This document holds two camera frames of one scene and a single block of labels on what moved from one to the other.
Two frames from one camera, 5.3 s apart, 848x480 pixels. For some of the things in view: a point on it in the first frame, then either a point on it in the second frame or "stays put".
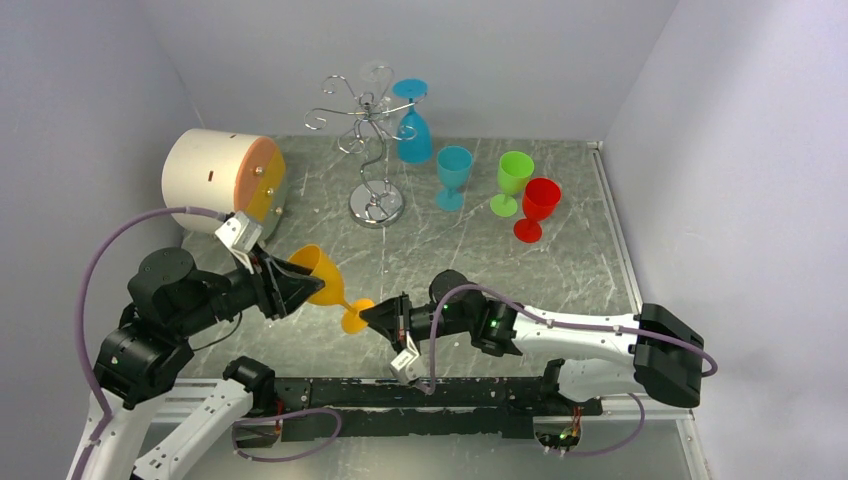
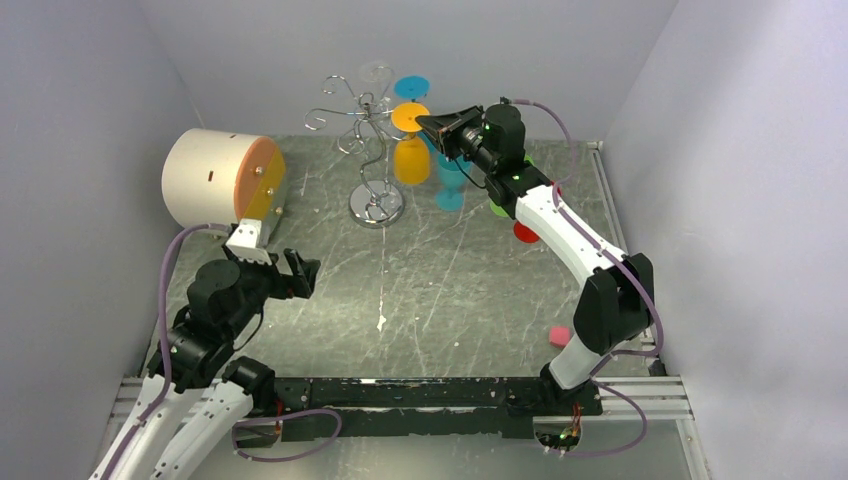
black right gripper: [393, 316] to [444, 130]
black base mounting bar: [320, 409] stays put
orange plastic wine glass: [313, 259] to [411, 153]
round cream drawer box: [224, 172] stays put
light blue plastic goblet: [454, 165] stays put
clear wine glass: [379, 123] stays put
